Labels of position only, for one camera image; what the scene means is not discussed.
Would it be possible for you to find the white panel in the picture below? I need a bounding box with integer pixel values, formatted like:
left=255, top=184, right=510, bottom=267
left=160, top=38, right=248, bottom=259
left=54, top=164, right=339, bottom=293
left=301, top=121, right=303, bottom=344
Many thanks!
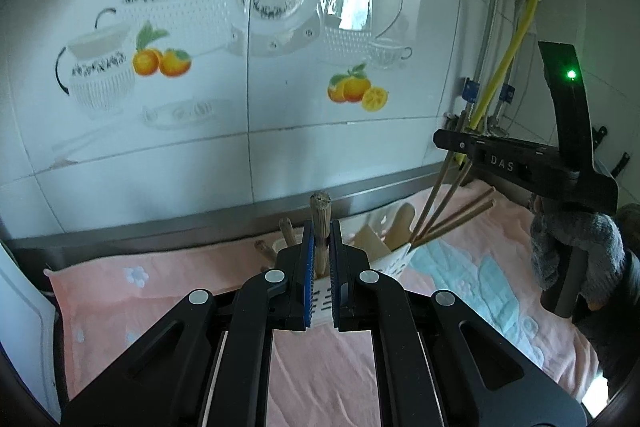
left=0, top=242, right=61, bottom=413

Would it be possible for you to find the person's right hand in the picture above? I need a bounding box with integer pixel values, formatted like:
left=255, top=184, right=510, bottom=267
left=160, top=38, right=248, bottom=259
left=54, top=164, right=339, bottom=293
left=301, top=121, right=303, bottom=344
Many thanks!
left=530, top=207, right=628, bottom=313

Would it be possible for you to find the group of wooden chopsticks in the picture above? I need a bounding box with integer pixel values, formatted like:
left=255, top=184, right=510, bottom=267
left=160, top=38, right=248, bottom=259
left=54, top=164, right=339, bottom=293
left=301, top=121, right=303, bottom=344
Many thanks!
left=255, top=154, right=496, bottom=258

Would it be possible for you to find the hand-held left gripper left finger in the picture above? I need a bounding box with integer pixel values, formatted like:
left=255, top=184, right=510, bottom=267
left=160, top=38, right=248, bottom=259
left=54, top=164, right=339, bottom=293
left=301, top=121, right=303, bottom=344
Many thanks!
left=60, top=219, right=317, bottom=427

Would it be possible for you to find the pink towel with blue print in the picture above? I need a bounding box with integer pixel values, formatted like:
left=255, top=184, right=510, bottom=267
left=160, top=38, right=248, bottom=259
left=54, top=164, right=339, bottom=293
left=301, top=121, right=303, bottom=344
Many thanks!
left=45, top=187, right=601, bottom=427

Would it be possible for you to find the yellow gas pipe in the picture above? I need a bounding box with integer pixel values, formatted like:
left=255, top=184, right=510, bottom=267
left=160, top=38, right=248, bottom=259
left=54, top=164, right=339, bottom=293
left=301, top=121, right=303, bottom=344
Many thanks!
left=467, top=0, right=546, bottom=130

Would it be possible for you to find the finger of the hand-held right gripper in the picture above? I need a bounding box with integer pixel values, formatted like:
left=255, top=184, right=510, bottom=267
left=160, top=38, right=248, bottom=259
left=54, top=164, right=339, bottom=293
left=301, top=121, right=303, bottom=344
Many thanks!
left=433, top=129, right=482, bottom=154

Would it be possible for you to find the metal flexible hose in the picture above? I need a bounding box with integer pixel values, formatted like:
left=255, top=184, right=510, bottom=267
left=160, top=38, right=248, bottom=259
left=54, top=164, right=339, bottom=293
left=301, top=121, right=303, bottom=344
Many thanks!
left=476, top=0, right=505, bottom=108

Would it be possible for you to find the white house-shaped utensil holder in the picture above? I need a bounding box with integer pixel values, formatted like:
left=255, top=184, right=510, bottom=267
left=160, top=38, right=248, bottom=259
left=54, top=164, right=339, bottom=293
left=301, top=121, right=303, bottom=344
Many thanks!
left=260, top=202, right=417, bottom=329

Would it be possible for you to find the brown wooden chopstick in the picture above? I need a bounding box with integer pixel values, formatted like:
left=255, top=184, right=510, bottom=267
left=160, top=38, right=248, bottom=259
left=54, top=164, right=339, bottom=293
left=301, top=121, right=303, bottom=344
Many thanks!
left=424, top=186, right=497, bottom=240
left=309, top=191, right=333, bottom=280
left=419, top=111, right=475, bottom=244
left=278, top=217, right=297, bottom=249

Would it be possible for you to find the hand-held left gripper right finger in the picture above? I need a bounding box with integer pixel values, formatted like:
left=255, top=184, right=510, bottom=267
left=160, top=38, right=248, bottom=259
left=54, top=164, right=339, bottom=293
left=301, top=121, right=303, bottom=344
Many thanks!
left=327, top=219, right=588, bottom=427

